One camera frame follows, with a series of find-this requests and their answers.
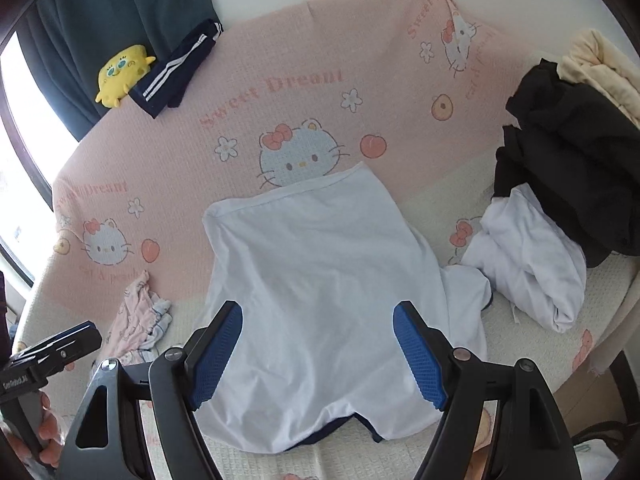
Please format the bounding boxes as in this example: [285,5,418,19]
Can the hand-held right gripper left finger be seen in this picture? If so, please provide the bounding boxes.
[57,301,244,480]

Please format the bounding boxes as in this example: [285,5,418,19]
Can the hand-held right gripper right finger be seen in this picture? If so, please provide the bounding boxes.
[392,301,583,480]

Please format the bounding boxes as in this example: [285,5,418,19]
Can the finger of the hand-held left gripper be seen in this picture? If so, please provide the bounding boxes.
[10,323,103,368]

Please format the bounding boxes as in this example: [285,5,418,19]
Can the white shirt with navy trim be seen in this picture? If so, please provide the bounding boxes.
[202,162,493,456]

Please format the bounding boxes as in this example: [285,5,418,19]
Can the black clothes pile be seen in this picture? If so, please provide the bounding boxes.
[492,59,640,268]

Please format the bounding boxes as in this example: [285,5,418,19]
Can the person's left hand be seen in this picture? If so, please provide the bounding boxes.
[5,394,67,467]

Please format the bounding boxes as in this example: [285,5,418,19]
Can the pink printed small garment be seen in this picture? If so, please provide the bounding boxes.
[102,270,173,366]

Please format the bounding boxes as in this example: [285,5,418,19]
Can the white folded garment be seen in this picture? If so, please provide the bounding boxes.
[460,182,588,333]

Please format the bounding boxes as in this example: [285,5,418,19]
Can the window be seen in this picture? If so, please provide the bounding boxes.
[0,35,81,286]

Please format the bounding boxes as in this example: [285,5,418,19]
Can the yellow plush toy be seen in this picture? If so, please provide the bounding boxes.
[96,45,156,108]

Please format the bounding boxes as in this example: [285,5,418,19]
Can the navy white striped shorts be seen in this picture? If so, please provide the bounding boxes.
[130,20,223,120]

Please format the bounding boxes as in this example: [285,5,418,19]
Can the pink cat printed blanket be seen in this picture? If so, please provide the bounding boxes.
[10,0,640,480]

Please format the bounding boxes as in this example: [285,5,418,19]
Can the dark teal curtain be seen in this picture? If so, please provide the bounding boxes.
[25,0,221,141]

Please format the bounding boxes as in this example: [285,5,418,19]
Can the cream cloth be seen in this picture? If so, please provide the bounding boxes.
[557,29,640,126]

